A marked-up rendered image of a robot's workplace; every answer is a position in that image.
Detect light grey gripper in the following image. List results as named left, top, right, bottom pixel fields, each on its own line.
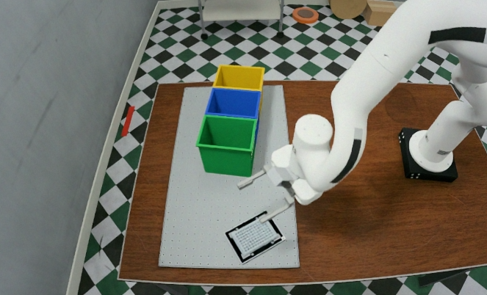
left=237, top=145, right=322, bottom=225

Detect yellow open-top bin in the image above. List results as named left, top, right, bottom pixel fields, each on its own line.
left=213, top=65, right=264, bottom=91

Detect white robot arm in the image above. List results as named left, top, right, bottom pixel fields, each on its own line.
left=267, top=0, right=487, bottom=193

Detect green open-top bin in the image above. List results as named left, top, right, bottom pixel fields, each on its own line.
left=195, top=114, right=257, bottom=178

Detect blue bin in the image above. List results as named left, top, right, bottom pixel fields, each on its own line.
left=205, top=88, right=261, bottom=147

